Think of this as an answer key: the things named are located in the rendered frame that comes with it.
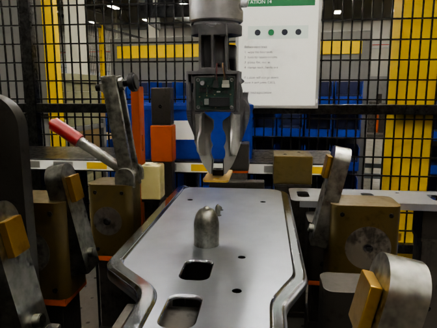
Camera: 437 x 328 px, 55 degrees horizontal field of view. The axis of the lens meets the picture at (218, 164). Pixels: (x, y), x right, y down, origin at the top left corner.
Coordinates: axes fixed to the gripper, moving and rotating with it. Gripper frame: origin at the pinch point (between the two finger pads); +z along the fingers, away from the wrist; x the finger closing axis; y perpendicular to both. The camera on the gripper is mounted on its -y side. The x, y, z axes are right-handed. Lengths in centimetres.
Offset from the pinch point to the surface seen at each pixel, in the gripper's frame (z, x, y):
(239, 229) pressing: 8.0, 3.7, 6.6
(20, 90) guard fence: -8, -133, -167
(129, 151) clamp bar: -1.9, -13.6, 1.5
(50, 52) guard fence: -28, -110, -161
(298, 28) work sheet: -26, 15, -55
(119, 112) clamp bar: -7.8, -14.7, 1.7
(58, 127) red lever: -5.4, -24.9, 1.0
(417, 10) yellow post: -31, 46, -59
